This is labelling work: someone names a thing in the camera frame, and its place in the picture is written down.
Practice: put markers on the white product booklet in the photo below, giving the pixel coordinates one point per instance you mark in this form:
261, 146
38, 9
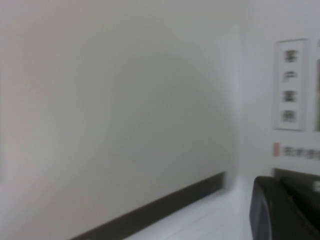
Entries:
150, 112

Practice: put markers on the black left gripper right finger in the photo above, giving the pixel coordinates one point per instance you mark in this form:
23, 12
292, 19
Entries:
310, 215

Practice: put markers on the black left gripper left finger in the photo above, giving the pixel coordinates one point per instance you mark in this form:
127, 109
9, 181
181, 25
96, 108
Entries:
270, 215

